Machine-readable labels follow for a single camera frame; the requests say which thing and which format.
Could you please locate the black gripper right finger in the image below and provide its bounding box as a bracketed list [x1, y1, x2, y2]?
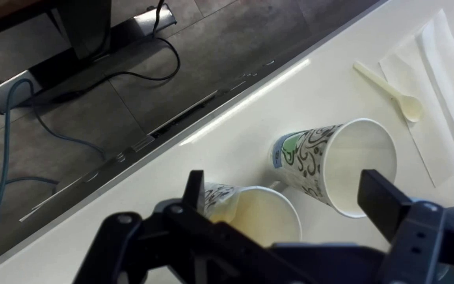
[356, 169, 454, 284]

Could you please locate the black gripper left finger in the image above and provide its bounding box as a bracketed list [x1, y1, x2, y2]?
[74, 169, 312, 284]

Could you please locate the patterned paper cup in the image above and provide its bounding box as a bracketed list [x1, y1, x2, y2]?
[200, 180, 304, 250]
[270, 117, 399, 220]

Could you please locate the white plastic spoon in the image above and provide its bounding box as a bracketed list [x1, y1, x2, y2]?
[352, 60, 424, 125]

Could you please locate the flat white napkin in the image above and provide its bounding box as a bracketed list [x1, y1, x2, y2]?
[378, 8, 454, 188]

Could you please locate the silver floor outlet box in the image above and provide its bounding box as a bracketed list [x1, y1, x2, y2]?
[133, 4, 178, 35]
[0, 70, 44, 116]

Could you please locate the black floor cable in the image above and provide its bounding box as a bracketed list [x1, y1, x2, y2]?
[5, 0, 183, 109]

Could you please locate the blue floor cable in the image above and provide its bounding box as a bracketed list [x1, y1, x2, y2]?
[0, 78, 107, 239]

